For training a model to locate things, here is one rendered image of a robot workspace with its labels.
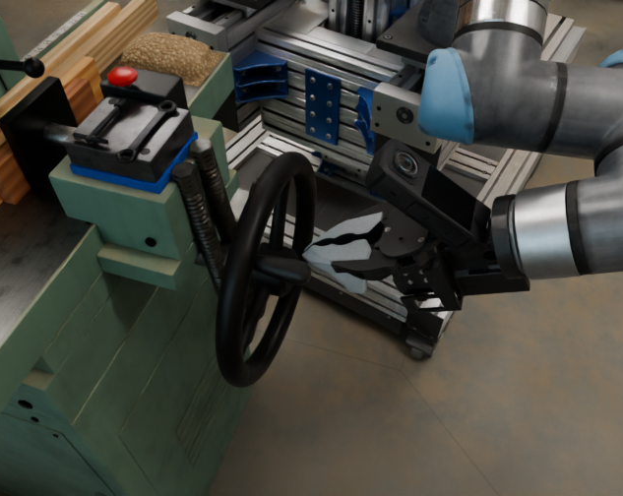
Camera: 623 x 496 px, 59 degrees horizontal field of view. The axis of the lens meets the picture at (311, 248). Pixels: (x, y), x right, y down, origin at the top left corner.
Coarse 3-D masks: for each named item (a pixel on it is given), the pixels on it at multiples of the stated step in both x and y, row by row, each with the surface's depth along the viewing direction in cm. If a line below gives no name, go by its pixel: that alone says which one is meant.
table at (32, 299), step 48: (192, 96) 76; (48, 192) 63; (0, 240) 59; (48, 240) 59; (96, 240) 61; (0, 288) 55; (48, 288) 55; (0, 336) 51; (48, 336) 57; (0, 384) 51
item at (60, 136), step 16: (48, 80) 62; (32, 96) 59; (48, 96) 61; (64, 96) 63; (16, 112) 58; (32, 112) 59; (48, 112) 62; (64, 112) 64; (0, 128) 57; (16, 128) 58; (32, 128) 60; (48, 128) 61; (64, 128) 61; (16, 144) 58; (32, 144) 60; (48, 144) 62; (32, 160) 61; (48, 160) 63; (32, 176) 62
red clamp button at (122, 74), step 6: (114, 72) 57; (120, 72) 57; (126, 72) 57; (132, 72) 57; (108, 78) 57; (114, 78) 57; (120, 78) 57; (126, 78) 57; (132, 78) 57; (114, 84) 57; (120, 84) 57; (126, 84) 57
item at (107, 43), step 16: (144, 0) 86; (128, 16) 82; (144, 16) 86; (96, 32) 79; (112, 32) 80; (128, 32) 83; (80, 48) 76; (96, 48) 77; (112, 48) 81; (64, 64) 74; (96, 64) 78
